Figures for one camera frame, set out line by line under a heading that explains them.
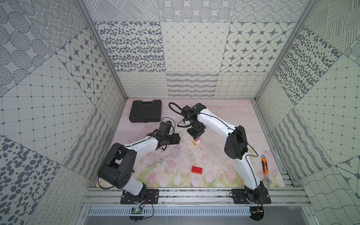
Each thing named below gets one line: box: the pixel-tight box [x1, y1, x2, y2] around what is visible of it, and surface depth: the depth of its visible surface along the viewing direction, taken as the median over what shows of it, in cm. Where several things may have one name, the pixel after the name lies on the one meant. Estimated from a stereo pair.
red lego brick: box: [191, 165, 203, 175], surface depth 84 cm
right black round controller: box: [249, 206, 265, 221], surface depth 73 cm
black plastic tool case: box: [128, 99, 162, 123], surface depth 109 cm
